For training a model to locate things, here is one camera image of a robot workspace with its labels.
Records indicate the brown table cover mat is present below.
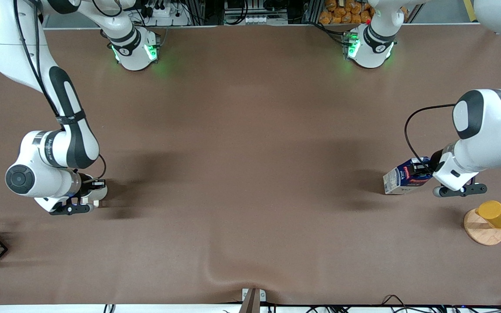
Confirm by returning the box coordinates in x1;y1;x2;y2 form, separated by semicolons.
0;24;501;306

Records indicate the blue white milk carton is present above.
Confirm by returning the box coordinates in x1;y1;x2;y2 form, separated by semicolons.
383;156;434;195

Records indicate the metal table clamp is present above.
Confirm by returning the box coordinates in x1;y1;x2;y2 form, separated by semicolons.
242;288;266;313

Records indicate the yellow plastic cup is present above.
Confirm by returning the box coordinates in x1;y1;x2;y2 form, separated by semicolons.
475;200;501;230

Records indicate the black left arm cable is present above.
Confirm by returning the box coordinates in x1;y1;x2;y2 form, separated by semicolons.
404;103;458;171

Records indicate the wooden cup stand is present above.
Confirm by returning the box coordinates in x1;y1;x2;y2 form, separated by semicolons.
464;208;501;246

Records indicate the white power strip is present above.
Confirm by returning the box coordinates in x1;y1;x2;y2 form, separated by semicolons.
144;0;191;27

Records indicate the pile of orange packets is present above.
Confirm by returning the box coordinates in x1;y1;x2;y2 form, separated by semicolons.
319;0;410;25

